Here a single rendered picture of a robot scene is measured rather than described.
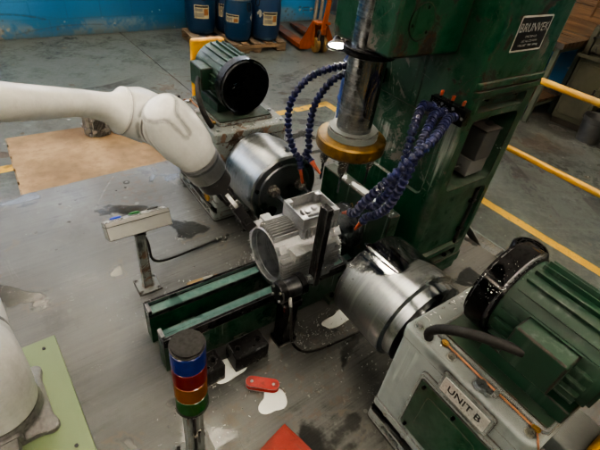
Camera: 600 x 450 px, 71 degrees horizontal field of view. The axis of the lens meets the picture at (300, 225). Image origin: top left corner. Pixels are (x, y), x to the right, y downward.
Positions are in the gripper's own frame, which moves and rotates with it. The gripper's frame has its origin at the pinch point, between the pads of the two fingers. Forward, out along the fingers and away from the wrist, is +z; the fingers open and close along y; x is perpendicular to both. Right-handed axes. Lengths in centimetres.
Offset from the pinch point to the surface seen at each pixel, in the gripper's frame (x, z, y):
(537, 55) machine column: -80, -7, -24
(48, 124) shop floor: 68, 88, 307
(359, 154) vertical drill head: -30.8, -8.4, -14.0
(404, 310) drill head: -13.5, 6.0, -44.6
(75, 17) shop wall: -11, 109, 547
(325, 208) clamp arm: -15.2, -8.1, -19.9
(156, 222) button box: 18.9, -5.3, 15.3
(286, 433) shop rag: 25, 20, -43
